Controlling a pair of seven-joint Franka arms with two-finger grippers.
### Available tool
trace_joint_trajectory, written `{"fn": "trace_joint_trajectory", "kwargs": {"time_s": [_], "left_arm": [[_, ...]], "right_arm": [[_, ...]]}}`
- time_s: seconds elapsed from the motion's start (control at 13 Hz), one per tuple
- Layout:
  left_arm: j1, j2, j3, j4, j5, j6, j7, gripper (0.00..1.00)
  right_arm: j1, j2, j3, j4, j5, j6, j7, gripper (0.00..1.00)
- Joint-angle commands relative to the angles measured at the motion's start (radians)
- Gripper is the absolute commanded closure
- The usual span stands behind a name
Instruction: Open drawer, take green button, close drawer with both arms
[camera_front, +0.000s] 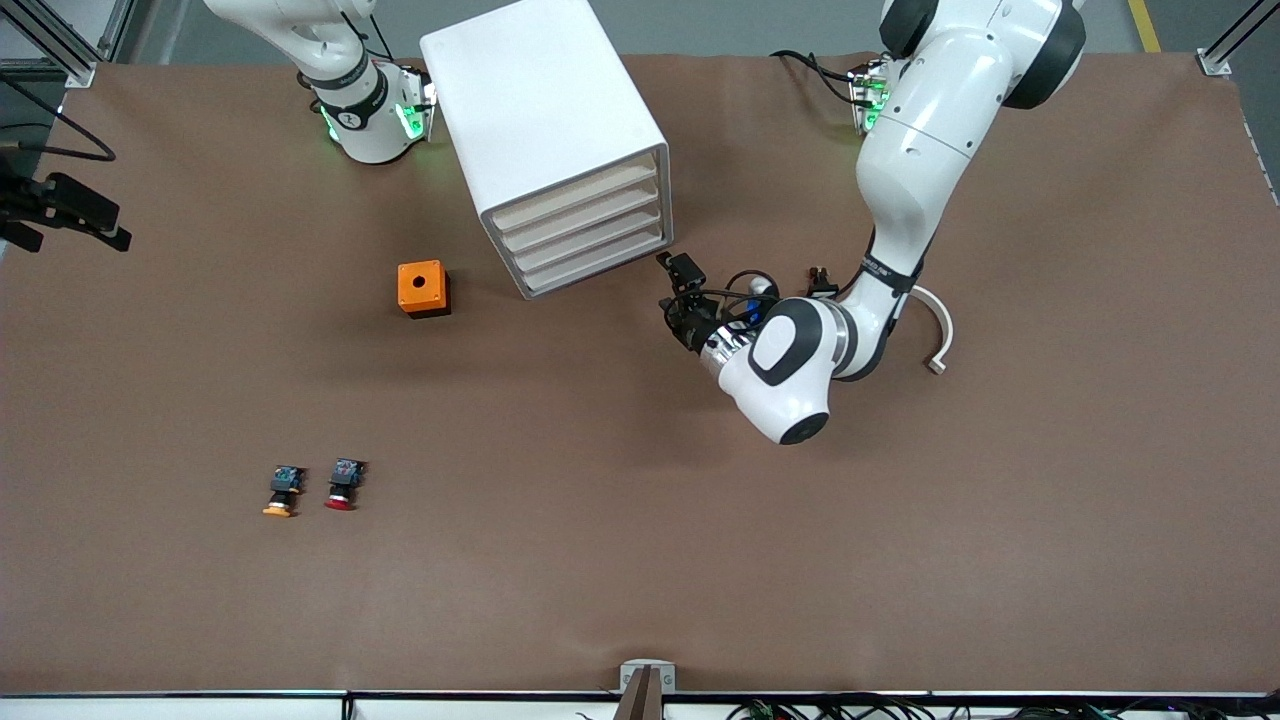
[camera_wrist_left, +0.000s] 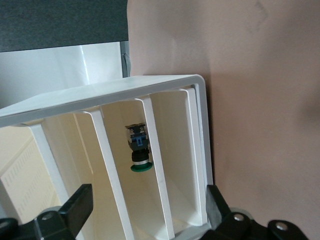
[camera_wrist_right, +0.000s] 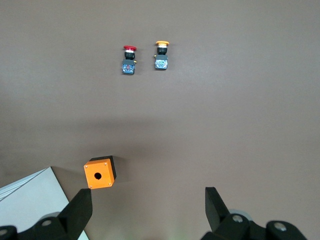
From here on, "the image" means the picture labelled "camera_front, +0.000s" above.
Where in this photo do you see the aluminium frame post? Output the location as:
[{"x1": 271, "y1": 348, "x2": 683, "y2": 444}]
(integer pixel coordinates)
[
  {"x1": 0, "y1": 0, "x2": 136, "y2": 89},
  {"x1": 1198, "y1": 0, "x2": 1280, "y2": 79}
]

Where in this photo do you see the yellow push button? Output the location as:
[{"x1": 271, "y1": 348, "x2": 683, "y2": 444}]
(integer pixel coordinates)
[{"x1": 262, "y1": 464, "x2": 304, "y2": 519}]

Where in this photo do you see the white table edge rail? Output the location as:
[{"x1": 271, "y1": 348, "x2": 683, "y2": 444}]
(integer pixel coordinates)
[{"x1": 0, "y1": 690, "x2": 1280, "y2": 720}]

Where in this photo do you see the red push button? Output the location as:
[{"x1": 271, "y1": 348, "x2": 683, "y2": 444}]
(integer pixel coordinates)
[{"x1": 323, "y1": 458, "x2": 367, "y2": 512}]

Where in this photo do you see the black arm base cable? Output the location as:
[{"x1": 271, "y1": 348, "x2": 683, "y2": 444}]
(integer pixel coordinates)
[{"x1": 770, "y1": 48, "x2": 866, "y2": 106}]

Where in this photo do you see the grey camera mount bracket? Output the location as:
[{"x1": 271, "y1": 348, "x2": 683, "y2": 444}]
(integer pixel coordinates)
[{"x1": 618, "y1": 658, "x2": 678, "y2": 720}]

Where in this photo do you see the orange button enclosure box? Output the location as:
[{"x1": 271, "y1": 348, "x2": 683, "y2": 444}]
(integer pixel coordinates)
[{"x1": 397, "y1": 260, "x2": 452, "y2": 320}]

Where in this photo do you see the black cable bundle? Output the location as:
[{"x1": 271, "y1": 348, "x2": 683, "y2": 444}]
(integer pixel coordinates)
[{"x1": 725, "y1": 693, "x2": 1280, "y2": 720}]

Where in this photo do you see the white semicircular clamp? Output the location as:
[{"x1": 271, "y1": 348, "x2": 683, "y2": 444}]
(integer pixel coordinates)
[{"x1": 908, "y1": 286, "x2": 956, "y2": 377}]

